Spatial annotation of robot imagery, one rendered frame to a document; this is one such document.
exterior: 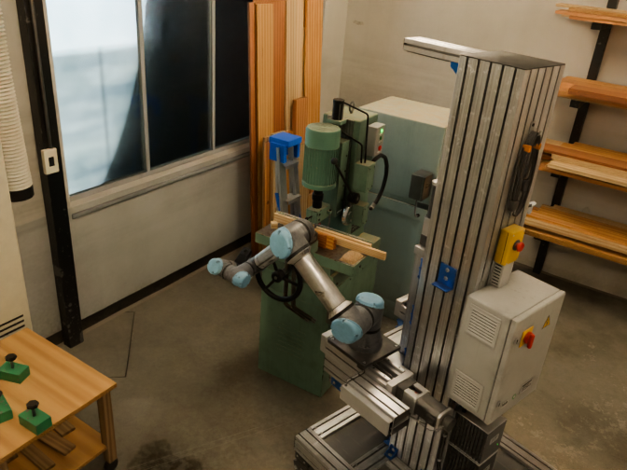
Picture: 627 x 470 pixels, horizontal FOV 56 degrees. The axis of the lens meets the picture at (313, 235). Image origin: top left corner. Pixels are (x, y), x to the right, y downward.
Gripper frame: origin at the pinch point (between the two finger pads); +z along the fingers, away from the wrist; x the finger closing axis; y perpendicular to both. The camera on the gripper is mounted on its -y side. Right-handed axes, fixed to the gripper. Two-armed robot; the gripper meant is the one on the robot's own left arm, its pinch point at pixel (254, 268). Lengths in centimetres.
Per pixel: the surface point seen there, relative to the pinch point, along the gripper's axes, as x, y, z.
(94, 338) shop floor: -110, 79, 29
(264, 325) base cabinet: -9, 33, 46
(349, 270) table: 41.1, -13.6, 19.4
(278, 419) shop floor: 21, 76, 38
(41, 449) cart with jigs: -46, 106, -52
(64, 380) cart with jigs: -39, 70, -59
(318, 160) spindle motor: 14, -61, 3
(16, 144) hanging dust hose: -103, -22, -70
